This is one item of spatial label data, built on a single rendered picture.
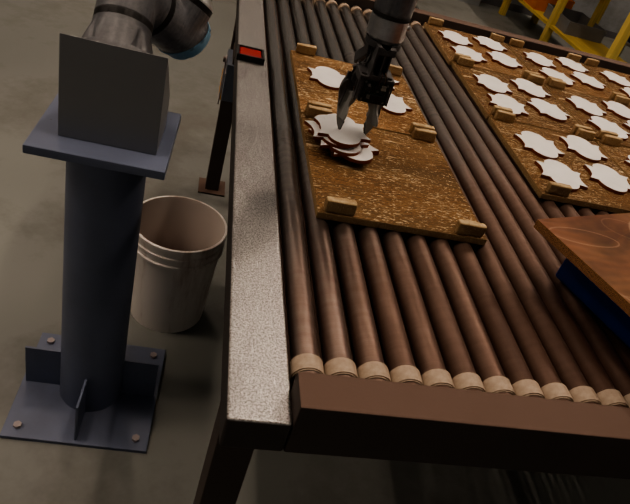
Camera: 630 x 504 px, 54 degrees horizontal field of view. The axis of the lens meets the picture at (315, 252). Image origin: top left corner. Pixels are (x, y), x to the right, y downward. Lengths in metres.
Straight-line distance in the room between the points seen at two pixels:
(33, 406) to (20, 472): 0.20
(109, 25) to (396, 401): 0.88
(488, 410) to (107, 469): 1.18
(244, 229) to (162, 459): 0.93
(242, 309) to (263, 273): 0.10
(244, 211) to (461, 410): 0.52
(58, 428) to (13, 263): 0.72
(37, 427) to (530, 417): 1.35
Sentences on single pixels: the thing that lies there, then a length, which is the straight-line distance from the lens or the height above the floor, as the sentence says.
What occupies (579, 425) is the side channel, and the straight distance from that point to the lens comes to 0.96.
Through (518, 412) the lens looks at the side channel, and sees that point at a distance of 0.91.
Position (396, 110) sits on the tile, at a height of 0.94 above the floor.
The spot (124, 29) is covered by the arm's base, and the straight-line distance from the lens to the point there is 1.30.
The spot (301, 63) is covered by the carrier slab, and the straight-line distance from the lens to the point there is 1.80.
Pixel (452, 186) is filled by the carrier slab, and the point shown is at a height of 0.94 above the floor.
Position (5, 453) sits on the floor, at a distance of 1.86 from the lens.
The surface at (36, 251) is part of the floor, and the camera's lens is 2.42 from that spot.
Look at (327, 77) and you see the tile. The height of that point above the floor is 0.94.
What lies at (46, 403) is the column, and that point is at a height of 0.01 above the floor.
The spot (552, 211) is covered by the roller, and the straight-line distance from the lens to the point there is 1.55.
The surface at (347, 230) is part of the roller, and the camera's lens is 1.15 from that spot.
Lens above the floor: 1.54
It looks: 36 degrees down
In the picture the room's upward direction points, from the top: 18 degrees clockwise
